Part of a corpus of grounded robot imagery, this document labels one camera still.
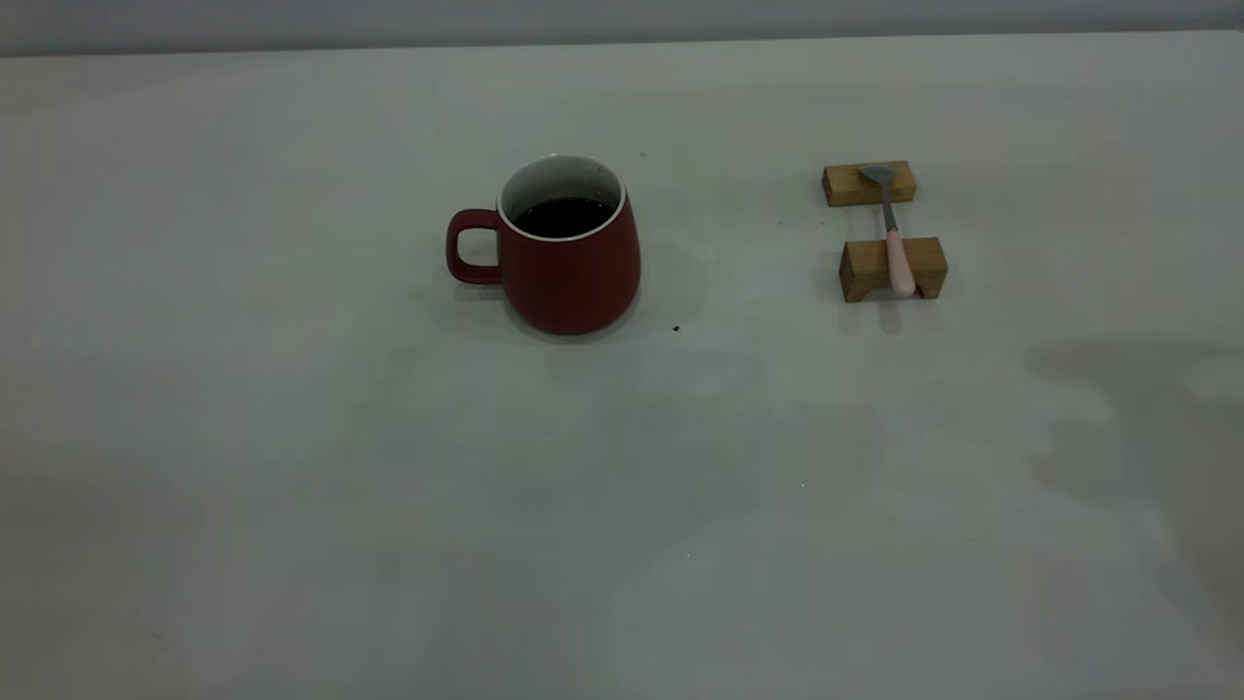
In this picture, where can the red ceramic mug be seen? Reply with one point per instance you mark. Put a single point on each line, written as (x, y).
(573, 282)

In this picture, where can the dark coffee liquid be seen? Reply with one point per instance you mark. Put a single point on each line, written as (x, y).
(564, 218)

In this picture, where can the arched wooden block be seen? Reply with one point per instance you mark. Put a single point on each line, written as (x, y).
(865, 264)

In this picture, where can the flat wooden block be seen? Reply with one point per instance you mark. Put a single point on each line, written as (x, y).
(841, 187)

